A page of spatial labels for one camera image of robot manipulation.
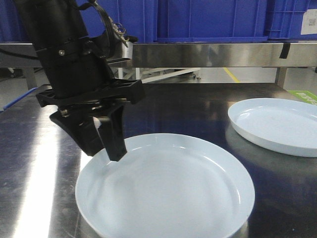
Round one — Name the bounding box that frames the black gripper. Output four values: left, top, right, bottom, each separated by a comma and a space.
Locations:
35, 37, 145, 162

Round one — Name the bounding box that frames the light blue plate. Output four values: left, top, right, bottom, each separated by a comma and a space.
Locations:
228, 98, 317, 158
75, 133, 255, 238

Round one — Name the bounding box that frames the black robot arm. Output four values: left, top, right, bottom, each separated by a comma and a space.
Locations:
14, 0, 145, 161

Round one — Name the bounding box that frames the blue crate on shelf centre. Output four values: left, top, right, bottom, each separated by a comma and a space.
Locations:
115, 0, 267, 43

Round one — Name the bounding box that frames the blue crate on shelf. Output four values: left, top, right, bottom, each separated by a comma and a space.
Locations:
0, 0, 30, 43
115, 0, 267, 43
264, 0, 317, 40

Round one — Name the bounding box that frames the blue crate on shelf left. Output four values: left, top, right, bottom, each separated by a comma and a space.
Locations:
0, 0, 30, 43

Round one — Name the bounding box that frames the blue crate on shelf right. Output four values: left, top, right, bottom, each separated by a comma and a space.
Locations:
264, 0, 317, 40

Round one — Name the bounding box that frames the white label on crate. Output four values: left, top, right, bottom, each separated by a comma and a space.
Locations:
301, 9, 317, 35

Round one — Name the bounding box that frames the white frame in background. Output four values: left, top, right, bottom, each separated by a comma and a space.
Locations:
112, 67, 202, 83

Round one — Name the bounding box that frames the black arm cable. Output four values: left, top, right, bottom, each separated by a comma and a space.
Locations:
74, 0, 138, 62

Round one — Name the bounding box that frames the black tape on rail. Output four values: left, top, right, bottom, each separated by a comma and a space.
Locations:
279, 42, 291, 59

